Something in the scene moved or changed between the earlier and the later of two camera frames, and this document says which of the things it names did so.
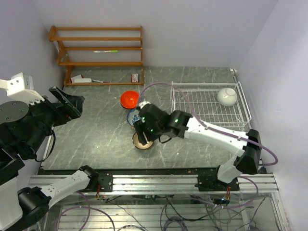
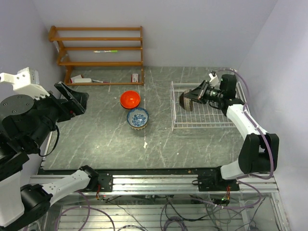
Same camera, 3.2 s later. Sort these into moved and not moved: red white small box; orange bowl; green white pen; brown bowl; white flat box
Moved: brown bowl
Not moved: red white small box; white flat box; green white pen; orange bowl
